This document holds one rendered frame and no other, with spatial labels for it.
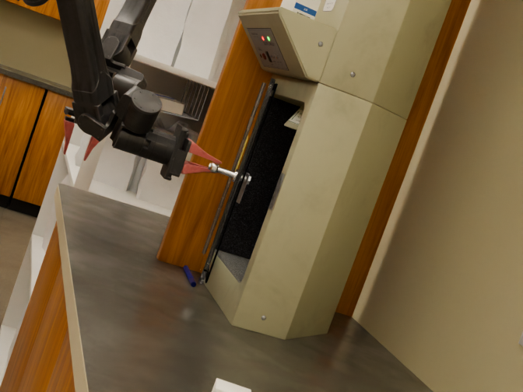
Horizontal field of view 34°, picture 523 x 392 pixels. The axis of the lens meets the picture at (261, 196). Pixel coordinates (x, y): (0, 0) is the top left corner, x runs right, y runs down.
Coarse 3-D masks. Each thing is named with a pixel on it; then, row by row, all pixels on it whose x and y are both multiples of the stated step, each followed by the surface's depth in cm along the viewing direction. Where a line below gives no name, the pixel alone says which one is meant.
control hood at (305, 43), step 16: (240, 16) 179; (256, 16) 167; (272, 16) 155; (288, 16) 151; (304, 16) 152; (272, 32) 161; (288, 32) 152; (304, 32) 152; (320, 32) 153; (336, 32) 154; (288, 48) 156; (304, 48) 153; (320, 48) 154; (288, 64) 161; (304, 64) 153; (320, 64) 154
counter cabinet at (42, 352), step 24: (48, 264) 230; (48, 288) 212; (48, 312) 197; (24, 336) 232; (48, 336) 183; (24, 360) 213; (48, 360) 171; (24, 384) 197; (48, 384) 161; (72, 384) 136
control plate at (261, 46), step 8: (248, 32) 179; (256, 32) 172; (264, 32) 166; (256, 40) 176; (264, 40) 170; (272, 40) 163; (256, 48) 179; (264, 48) 173; (272, 48) 166; (272, 56) 169; (280, 56) 163; (264, 64) 179; (272, 64) 172; (280, 64) 166
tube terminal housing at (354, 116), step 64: (384, 0) 155; (448, 0) 171; (384, 64) 157; (320, 128) 156; (384, 128) 167; (320, 192) 159; (256, 256) 158; (320, 256) 162; (256, 320) 160; (320, 320) 174
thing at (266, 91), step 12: (264, 84) 182; (264, 96) 157; (264, 108) 154; (252, 120) 176; (252, 132) 155; (240, 168) 156; (228, 192) 167; (228, 204) 156; (216, 228) 162; (216, 240) 157; (204, 264) 160; (204, 276) 158
